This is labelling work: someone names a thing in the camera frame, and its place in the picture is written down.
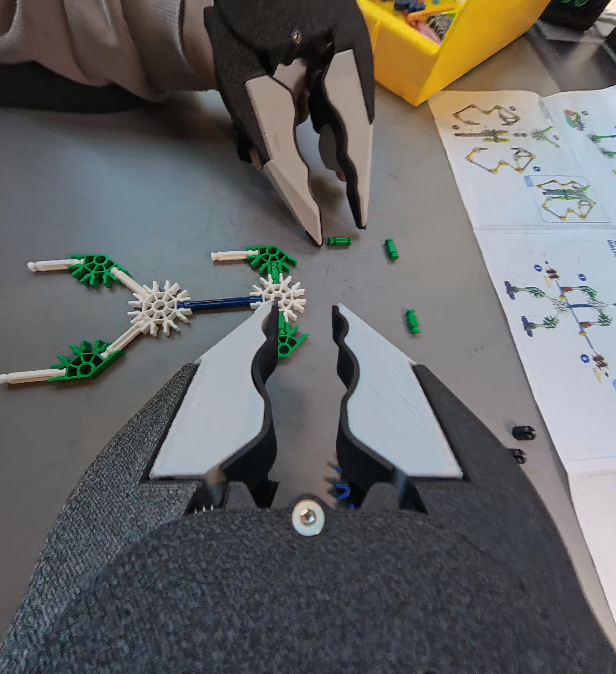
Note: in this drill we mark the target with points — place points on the folded paper instruction sheet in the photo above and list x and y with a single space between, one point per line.
550 263

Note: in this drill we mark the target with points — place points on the black cube device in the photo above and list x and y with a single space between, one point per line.
576 13

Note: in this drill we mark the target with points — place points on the small black toy connector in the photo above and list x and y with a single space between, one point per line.
518 456
523 433

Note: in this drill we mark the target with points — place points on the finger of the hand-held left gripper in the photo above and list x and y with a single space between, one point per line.
281 152
355 121

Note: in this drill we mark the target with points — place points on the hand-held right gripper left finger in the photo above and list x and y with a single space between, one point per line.
213 416

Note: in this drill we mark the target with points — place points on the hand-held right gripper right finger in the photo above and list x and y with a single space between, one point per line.
397 421

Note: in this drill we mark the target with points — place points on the green short toy rod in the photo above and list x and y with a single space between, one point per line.
412 321
339 241
391 249

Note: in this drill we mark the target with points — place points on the yellow plastic bin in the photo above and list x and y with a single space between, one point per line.
418 68

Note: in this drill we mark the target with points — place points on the person's left forearm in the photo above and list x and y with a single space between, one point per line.
103 42

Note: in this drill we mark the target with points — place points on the blue toy connector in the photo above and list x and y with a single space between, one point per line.
342 489

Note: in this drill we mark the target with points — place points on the pile of colourful toy pieces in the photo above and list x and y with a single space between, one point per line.
424 18

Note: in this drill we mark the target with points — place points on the white green blue toy assembly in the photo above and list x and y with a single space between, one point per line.
158 308

